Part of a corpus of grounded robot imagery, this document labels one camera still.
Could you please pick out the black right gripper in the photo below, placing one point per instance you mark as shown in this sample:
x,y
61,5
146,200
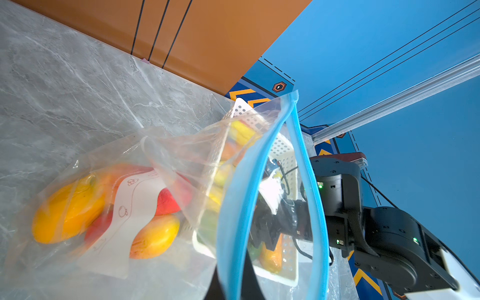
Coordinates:
x,y
338,183

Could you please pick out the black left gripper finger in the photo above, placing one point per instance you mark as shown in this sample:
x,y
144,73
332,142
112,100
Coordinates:
x,y
243,285

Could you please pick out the clear zip-top bag blue zipper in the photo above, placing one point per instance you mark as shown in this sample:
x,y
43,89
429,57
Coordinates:
x,y
209,180

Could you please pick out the red yellow mango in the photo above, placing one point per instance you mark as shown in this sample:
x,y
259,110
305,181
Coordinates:
x,y
155,238

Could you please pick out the orange yellow mango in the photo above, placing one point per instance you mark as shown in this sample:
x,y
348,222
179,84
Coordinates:
x,y
69,211

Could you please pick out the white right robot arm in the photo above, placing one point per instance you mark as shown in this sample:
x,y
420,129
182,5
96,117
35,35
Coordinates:
x,y
386,241

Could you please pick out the red wedge metronome box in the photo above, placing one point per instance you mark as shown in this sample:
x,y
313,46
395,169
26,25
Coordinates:
x,y
355,157

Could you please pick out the white perforated plastic basket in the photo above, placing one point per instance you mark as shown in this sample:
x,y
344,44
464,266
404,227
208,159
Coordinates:
x,y
270,189

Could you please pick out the aluminium corner post right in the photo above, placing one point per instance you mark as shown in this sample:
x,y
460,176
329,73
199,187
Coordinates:
x,y
443,81

